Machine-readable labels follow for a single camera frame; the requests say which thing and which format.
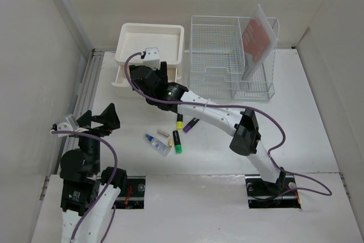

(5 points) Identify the purple highlighter marker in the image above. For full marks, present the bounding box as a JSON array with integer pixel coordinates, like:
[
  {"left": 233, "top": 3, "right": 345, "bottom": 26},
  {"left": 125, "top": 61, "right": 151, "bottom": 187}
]
[{"left": 183, "top": 118, "right": 199, "bottom": 133}]

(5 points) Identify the white wire mesh file rack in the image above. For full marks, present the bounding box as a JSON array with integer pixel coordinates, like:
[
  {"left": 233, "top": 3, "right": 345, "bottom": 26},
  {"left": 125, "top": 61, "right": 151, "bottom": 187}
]
[{"left": 189, "top": 15, "right": 276, "bottom": 101}]

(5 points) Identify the green highlighter marker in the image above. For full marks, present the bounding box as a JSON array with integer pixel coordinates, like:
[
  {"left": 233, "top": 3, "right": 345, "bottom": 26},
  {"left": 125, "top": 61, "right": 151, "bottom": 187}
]
[{"left": 172, "top": 130, "right": 183, "bottom": 154}]

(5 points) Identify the aluminium rail frame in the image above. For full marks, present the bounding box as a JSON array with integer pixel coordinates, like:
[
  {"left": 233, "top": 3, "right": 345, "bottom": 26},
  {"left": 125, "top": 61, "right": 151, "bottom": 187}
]
[{"left": 55, "top": 48, "right": 104, "bottom": 174}]

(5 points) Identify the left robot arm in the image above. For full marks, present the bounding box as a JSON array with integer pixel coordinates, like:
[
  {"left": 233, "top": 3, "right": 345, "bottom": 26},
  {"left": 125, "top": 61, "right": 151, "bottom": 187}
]
[{"left": 51, "top": 103, "right": 127, "bottom": 242}]

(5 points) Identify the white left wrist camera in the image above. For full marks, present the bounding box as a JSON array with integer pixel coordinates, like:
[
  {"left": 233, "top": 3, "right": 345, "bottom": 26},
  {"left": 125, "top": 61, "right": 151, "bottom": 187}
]
[{"left": 50, "top": 114, "right": 80, "bottom": 138}]

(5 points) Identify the clear mesh document pouch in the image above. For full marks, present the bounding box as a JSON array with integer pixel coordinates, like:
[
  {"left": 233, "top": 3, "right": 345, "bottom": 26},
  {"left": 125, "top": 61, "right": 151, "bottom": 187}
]
[{"left": 242, "top": 4, "right": 278, "bottom": 81}]

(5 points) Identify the small beige eraser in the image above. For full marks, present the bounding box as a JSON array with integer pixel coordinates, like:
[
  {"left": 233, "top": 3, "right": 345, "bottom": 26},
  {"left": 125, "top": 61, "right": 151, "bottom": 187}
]
[{"left": 168, "top": 139, "right": 173, "bottom": 148}]

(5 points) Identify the white drawer organizer body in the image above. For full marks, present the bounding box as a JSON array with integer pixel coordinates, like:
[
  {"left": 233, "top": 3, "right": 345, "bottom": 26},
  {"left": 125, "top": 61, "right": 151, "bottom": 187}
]
[{"left": 113, "top": 23, "right": 184, "bottom": 97}]

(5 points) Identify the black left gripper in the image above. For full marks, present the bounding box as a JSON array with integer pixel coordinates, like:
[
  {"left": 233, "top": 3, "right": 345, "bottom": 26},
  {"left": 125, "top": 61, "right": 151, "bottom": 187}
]
[{"left": 75, "top": 102, "right": 119, "bottom": 172}]

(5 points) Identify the white top drawer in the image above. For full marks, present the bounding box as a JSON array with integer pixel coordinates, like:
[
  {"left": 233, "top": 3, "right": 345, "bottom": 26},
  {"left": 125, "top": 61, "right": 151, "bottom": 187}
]
[{"left": 112, "top": 65, "right": 182, "bottom": 88}]

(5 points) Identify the clear spray bottle blue cap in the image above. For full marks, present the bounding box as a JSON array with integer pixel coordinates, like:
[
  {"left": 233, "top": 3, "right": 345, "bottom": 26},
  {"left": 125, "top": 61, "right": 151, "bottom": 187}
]
[{"left": 145, "top": 134, "right": 170, "bottom": 156}]

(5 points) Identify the yellow highlighter marker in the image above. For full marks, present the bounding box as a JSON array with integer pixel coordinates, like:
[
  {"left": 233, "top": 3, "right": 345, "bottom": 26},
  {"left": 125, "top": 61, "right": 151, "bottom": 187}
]
[{"left": 176, "top": 114, "right": 183, "bottom": 130}]

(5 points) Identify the grey eraser stick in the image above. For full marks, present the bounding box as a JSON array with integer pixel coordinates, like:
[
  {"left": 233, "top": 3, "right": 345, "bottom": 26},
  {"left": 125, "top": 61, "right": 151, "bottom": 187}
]
[{"left": 157, "top": 129, "right": 169, "bottom": 138}]

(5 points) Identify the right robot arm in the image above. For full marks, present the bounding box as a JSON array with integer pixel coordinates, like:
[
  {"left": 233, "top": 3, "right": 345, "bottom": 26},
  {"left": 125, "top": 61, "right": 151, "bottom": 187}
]
[{"left": 127, "top": 63, "right": 285, "bottom": 196}]

